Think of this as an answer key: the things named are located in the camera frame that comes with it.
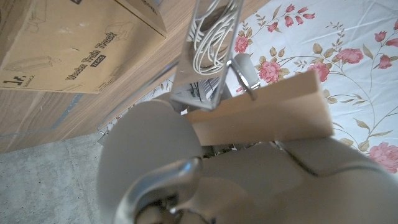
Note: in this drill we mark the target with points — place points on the floral print backdrop cloth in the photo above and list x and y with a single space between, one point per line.
342 93

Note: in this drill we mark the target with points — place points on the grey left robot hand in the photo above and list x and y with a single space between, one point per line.
264 186

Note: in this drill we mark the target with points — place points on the brown cardboard package box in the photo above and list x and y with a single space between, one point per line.
71 40

